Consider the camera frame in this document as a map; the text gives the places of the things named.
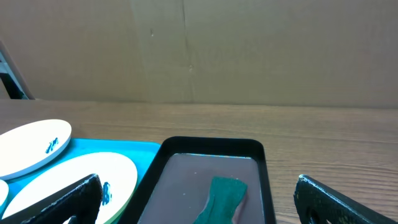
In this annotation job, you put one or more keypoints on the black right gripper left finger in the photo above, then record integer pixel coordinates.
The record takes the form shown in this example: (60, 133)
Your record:
(77, 203)

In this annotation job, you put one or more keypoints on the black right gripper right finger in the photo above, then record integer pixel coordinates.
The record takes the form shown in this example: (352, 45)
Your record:
(317, 203)

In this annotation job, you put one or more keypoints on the yellow plate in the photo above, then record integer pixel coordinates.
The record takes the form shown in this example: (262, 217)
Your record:
(117, 174)

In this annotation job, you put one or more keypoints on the white plate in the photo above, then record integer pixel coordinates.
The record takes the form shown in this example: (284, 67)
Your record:
(29, 147)

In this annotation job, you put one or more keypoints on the green scrubbing sponge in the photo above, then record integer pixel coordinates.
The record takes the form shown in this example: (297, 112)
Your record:
(225, 202)

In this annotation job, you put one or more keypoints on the teal plastic tray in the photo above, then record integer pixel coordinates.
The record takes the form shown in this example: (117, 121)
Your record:
(141, 153)

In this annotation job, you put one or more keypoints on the black tray with water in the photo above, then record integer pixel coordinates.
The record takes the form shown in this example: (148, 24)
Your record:
(176, 185)

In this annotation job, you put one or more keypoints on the cardboard backdrop panel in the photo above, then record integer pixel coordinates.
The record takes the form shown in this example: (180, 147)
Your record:
(299, 53)

